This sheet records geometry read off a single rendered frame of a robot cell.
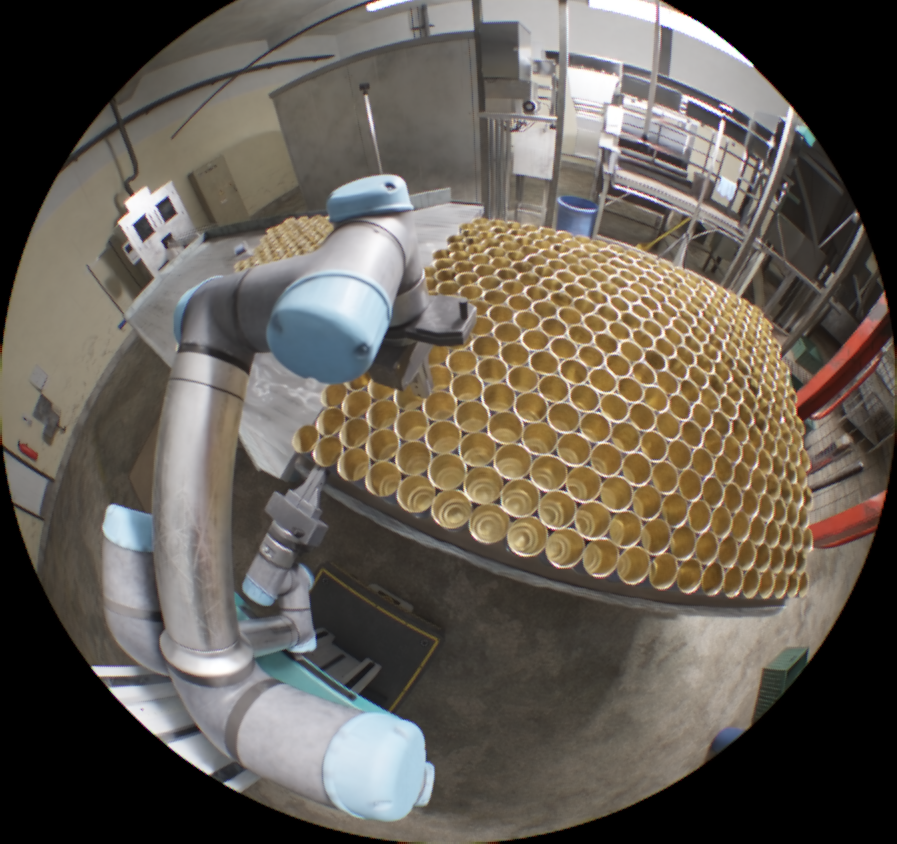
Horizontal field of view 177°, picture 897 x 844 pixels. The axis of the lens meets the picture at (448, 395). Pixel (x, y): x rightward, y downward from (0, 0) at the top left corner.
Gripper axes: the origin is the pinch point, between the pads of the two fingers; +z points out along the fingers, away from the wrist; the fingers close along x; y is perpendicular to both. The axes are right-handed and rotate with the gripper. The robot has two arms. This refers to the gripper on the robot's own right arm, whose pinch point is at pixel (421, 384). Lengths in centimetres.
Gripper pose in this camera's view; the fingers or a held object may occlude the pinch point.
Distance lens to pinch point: 46.5
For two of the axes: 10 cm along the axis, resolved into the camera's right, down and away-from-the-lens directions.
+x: -4.0, 8.0, -4.6
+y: -9.1, -2.9, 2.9
